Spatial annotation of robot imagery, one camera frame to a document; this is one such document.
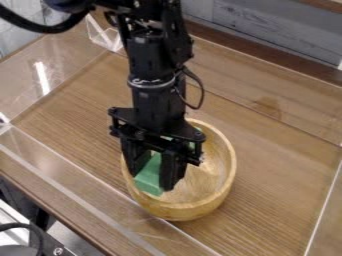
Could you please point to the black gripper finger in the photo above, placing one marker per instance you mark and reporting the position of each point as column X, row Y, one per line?
column 136, row 155
column 172, row 169

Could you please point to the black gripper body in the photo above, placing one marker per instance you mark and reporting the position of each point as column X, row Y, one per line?
column 155, row 115

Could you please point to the green rectangular block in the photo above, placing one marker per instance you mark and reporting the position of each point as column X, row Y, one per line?
column 148, row 178

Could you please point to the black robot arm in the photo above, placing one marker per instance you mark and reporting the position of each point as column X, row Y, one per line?
column 154, row 36

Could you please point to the brown wooden bowl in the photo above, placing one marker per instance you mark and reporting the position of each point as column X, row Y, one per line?
column 200, row 192

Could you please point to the clear acrylic tray wall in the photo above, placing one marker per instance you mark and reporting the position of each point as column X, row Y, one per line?
column 84, row 203

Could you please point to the clear acrylic corner bracket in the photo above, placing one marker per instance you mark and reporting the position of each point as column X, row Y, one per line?
column 103, row 37

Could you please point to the black metal table frame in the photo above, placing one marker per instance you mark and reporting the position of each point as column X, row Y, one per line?
column 31, row 232

